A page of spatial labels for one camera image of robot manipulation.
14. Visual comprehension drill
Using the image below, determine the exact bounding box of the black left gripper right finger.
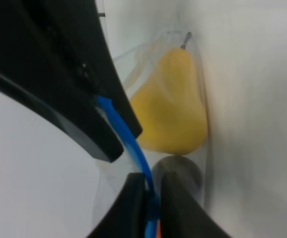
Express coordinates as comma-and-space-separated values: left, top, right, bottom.
160, 172, 229, 238

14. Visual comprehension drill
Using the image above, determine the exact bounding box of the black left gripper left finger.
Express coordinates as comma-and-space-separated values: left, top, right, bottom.
88, 173, 146, 238

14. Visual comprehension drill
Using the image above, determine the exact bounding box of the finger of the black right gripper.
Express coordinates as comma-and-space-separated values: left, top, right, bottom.
0, 73, 123, 163
0, 0, 142, 136

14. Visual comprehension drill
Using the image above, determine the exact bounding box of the clear blue-zip plastic bag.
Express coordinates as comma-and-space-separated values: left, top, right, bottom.
94, 31, 209, 238

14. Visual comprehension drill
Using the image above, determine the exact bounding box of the yellow pear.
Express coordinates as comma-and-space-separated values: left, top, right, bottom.
130, 32, 208, 155

